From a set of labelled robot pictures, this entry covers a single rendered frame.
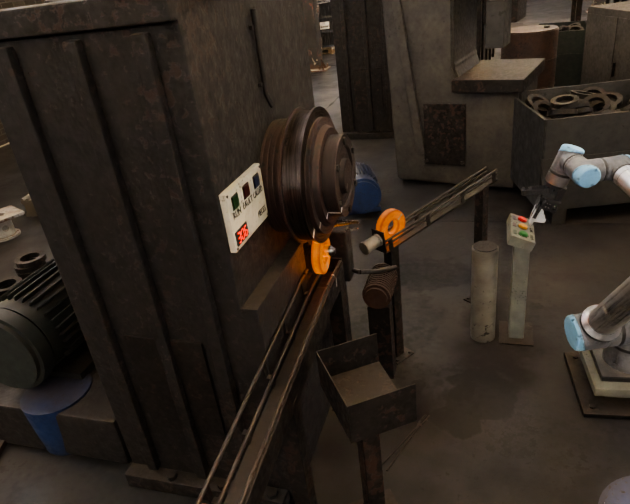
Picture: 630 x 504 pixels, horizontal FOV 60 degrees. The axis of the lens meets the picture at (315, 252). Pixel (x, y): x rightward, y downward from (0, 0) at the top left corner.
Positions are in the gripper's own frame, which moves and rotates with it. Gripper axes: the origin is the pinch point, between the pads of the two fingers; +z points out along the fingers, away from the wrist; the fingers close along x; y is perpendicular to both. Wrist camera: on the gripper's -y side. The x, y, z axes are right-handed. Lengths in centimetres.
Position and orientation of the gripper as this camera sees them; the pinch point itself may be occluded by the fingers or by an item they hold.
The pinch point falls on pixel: (529, 222)
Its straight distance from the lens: 257.8
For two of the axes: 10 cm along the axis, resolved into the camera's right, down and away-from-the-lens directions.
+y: 9.4, 3.3, -1.2
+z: -2.2, 8.1, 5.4
